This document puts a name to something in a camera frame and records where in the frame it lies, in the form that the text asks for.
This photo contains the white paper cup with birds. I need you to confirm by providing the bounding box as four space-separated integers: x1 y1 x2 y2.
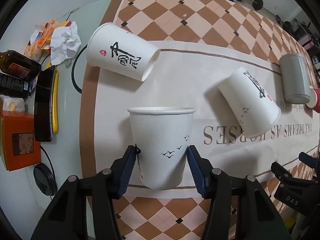
127 107 196 190

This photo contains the white paper cup middle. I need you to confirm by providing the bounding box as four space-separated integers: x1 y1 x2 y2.
219 67 281 138

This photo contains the red corrugated paper cup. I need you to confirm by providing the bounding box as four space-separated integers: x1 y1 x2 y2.
306 88 320 113

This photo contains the white paper cup far left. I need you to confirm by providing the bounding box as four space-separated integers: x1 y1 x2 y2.
86 23 161 82

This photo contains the black round lid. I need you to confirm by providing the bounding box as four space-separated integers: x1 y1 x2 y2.
32 145 58 197

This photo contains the black and yellow case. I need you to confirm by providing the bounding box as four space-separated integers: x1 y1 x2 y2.
34 65 57 142

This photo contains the orange cardboard box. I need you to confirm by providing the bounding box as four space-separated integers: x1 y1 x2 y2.
1 111 41 171

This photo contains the grey ribbed mug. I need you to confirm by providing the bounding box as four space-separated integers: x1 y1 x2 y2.
279 53 310 104

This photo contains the orange plastic bag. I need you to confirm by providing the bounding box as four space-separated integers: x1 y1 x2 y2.
0 94 25 112

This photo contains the black bottle box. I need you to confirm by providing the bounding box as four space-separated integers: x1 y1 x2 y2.
0 73 37 99

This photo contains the checkered brown pink tablecloth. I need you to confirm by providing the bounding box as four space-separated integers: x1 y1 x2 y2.
79 0 320 240

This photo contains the crumpled white tissue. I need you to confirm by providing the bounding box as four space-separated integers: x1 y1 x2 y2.
50 21 81 65

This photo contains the orange snack wrapper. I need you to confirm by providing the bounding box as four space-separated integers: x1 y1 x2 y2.
23 20 71 62

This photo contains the dark wine bottle red cap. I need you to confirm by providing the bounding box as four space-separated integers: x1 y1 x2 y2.
0 50 41 82

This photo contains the black pink equipment rack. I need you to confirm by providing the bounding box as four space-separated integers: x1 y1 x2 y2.
276 15 319 56

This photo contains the small barbell on floor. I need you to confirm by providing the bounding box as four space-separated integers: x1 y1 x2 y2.
252 0 274 12

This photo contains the black cable on table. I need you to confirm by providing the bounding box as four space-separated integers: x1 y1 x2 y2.
70 43 89 95

